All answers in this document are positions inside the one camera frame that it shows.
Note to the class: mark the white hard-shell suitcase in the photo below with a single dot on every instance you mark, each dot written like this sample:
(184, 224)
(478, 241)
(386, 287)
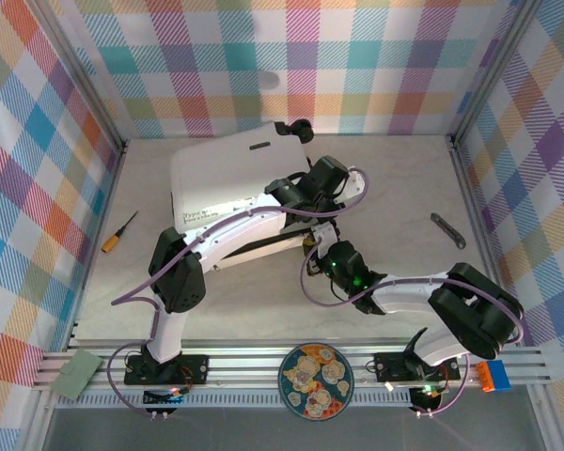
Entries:
(216, 174)

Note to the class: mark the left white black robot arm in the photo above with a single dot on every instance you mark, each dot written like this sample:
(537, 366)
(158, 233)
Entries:
(235, 235)

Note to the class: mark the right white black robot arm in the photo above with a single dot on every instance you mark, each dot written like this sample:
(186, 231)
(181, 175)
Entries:
(470, 310)

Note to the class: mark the grey slotted metal bar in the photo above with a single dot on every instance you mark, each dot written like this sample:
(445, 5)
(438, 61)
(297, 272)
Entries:
(449, 231)

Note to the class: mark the round bear-print plate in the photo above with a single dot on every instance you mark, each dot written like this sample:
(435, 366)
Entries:
(316, 381)

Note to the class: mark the small black controller board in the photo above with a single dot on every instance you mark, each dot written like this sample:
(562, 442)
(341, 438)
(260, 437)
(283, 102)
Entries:
(427, 399)
(162, 399)

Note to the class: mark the orange and blue toy brick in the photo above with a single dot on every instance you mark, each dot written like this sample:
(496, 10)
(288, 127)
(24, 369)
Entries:
(496, 376)

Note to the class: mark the green card pad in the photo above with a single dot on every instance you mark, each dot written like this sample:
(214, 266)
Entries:
(76, 374)

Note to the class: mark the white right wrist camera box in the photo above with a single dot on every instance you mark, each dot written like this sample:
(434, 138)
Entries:
(323, 233)

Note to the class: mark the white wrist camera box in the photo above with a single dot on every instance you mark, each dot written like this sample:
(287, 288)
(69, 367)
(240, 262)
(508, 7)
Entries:
(323, 233)
(352, 185)

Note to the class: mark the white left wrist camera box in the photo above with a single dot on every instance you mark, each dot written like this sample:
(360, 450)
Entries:
(352, 185)

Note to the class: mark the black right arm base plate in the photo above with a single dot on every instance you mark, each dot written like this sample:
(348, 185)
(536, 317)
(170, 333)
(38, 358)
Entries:
(390, 366)

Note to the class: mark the aluminium rail frame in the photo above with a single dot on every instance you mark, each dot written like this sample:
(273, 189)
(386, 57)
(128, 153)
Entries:
(244, 364)

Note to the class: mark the aluminium side rail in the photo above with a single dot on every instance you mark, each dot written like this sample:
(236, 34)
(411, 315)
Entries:
(470, 188)

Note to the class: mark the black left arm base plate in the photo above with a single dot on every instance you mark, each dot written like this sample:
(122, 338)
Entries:
(195, 368)

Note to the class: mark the aluminium corner post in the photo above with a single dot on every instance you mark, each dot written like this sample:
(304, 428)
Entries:
(493, 70)
(82, 80)

